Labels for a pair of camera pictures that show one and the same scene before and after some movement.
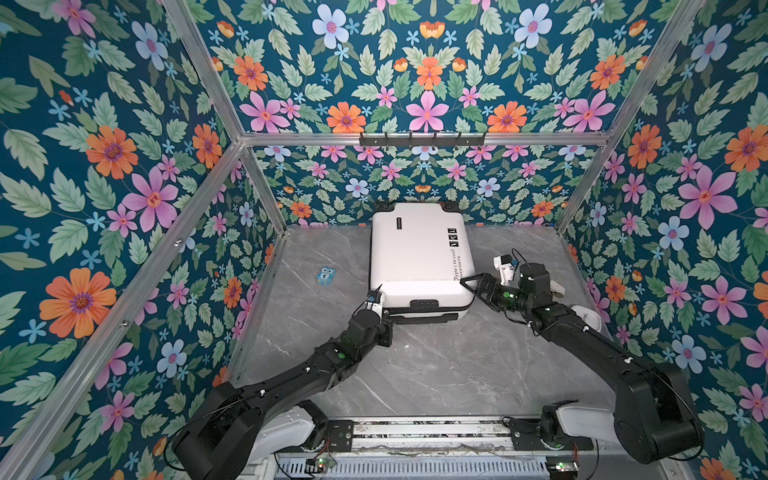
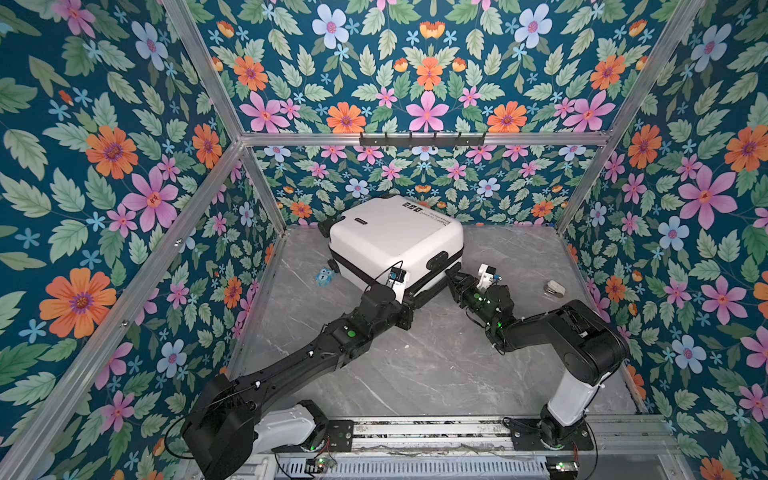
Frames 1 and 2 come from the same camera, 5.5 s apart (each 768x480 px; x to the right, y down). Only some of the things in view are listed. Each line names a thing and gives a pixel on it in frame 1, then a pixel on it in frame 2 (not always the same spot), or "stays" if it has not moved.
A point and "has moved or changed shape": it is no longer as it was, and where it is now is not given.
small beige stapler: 557,289 stays
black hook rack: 422,141 stays
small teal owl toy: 326,275 stays
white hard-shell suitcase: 418,255 has moved or changed shape
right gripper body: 505,298 -> 477,301
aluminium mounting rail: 389,435 stays
